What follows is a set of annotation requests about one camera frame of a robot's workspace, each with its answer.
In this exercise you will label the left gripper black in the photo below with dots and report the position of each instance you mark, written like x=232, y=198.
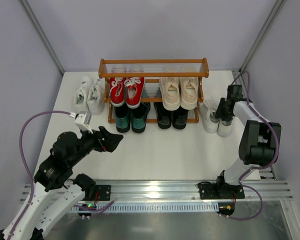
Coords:
x=101, y=139

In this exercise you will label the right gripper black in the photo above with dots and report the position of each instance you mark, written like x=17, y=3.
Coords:
x=225, y=110

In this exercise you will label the white sneaker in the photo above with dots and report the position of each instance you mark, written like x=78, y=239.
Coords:
x=225, y=127
x=95, y=99
x=207, y=113
x=81, y=94

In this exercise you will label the green loafer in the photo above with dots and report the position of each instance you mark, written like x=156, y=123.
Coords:
x=122, y=118
x=139, y=117

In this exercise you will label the beige lace sneaker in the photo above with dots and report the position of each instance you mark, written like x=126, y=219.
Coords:
x=189, y=92
x=169, y=88

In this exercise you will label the black loafer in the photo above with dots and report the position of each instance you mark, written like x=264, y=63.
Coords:
x=163, y=116
x=179, y=118

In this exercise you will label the red canvas shoe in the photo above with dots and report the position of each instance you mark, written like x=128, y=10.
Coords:
x=117, y=91
x=134, y=86

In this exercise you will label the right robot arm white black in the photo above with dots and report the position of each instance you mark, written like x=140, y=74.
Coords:
x=259, y=144

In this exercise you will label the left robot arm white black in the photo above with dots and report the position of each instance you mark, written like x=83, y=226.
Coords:
x=36, y=218

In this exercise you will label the wooden two-tier shoe shelf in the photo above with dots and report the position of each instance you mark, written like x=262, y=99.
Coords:
x=152, y=70

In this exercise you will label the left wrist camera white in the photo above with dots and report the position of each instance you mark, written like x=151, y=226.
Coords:
x=82, y=121

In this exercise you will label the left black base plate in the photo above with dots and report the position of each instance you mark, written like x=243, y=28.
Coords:
x=98, y=193

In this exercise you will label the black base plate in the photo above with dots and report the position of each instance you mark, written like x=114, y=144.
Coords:
x=207, y=191
x=98, y=193

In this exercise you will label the aluminium mounting rail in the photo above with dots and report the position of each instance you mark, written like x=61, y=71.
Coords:
x=155, y=191

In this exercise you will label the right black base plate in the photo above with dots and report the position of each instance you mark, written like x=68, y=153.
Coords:
x=207, y=191

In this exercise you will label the slotted grey cable duct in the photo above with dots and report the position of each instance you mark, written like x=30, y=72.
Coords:
x=162, y=207

